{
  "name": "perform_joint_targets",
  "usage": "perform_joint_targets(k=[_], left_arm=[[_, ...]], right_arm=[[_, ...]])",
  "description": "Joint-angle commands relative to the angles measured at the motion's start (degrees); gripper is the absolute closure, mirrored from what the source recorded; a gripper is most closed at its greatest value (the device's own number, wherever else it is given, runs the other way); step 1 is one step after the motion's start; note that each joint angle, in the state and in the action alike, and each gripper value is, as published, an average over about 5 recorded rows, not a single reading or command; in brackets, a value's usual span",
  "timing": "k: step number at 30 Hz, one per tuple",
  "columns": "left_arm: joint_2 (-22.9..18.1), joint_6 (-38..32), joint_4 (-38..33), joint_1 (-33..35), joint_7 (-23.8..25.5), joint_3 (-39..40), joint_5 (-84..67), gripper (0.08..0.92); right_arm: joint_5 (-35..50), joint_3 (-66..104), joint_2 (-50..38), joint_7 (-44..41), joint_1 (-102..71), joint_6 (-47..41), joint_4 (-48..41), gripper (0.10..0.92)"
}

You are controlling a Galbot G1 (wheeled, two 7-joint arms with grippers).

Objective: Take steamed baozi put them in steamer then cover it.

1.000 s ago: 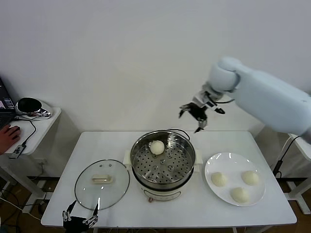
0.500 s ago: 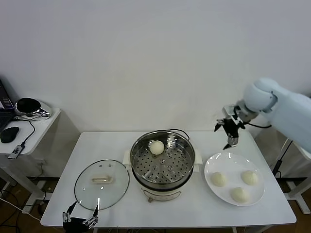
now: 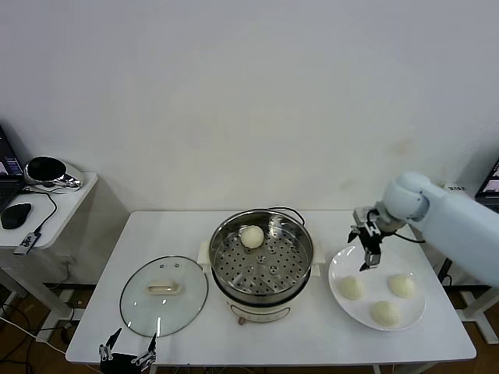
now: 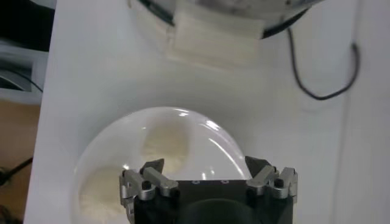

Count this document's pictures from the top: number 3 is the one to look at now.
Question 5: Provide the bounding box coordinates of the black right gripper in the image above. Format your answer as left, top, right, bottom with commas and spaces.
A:
347, 224, 388, 273

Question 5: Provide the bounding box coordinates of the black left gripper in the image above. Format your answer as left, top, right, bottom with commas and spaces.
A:
97, 327, 158, 374

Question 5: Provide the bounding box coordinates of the white steamed baozi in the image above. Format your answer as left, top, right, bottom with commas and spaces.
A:
386, 273, 416, 299
239, 224, 264, 249
338, 275, 366, 302
369, 300, 402, 327

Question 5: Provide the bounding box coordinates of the round glass pot lid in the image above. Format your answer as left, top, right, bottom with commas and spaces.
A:
119, 256, 210, 338

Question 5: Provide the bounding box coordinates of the stainless steel steamer basket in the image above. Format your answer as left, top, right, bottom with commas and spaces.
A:
196, 209, 327, 303

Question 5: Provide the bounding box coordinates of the white round plate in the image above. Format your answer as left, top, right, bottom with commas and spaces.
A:
327, 244, 426, 332

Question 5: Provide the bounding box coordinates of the cream electric pot base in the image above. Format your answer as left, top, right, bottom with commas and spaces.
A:
200, 263, 321, 325

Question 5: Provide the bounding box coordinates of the white side table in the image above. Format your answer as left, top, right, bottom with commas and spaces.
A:
0, 172, 99, 332
442, 182, 499, 344

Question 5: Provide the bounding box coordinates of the white work table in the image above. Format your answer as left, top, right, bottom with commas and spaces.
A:
65, 210, 477, 374

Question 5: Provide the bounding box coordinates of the black laptop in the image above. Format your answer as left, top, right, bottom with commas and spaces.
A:
0, 123, 24, 207
475, 157, 499, 214

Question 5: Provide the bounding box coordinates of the grey usb hub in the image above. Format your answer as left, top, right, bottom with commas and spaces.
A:
13, 230, 43, 256

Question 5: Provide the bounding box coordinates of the black computer mouse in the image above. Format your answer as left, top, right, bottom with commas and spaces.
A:
0, 203, 32, 230

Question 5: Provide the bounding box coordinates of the shiny chrome headset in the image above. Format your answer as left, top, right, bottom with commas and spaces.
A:
23, 155, 86, 191

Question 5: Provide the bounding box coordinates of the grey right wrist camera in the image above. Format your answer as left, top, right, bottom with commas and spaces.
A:
352, 207, 381, 231

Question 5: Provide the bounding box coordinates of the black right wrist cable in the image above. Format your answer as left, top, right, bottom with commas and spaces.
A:
392, 231, 428, 245

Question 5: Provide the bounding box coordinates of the black pot power cord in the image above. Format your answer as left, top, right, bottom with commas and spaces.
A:
268, 206, 307, 227

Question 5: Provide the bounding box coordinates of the laptop charger cable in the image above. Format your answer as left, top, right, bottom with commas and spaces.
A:
437, 256, 454, 288

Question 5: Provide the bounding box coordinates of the white floor cable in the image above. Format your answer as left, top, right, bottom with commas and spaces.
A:
0, 314, 67, 355

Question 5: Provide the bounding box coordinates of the black desk cable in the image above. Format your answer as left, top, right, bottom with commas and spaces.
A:
23, 185, 58, 235

